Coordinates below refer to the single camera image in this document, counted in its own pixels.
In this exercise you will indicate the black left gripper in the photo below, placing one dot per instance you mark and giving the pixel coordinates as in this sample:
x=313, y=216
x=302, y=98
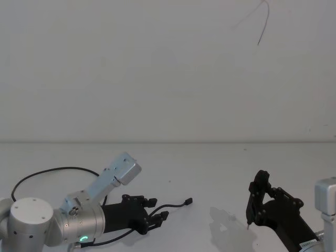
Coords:
x=123, y=218

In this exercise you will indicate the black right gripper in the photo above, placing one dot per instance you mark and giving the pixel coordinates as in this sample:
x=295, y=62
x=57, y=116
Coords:
x=283, y=223

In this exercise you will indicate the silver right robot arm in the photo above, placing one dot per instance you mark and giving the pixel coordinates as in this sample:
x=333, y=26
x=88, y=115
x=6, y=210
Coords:
x=325, y=194

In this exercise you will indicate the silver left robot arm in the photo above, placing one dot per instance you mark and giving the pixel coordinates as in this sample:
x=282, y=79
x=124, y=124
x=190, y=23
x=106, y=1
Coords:
x=31, y=223

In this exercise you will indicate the white table cloth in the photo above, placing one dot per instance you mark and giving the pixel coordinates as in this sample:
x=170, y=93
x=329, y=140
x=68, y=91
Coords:
x=183, y=170

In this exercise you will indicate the plain pale wall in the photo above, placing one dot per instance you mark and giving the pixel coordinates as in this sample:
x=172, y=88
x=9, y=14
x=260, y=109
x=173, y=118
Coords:
x=131, y=73

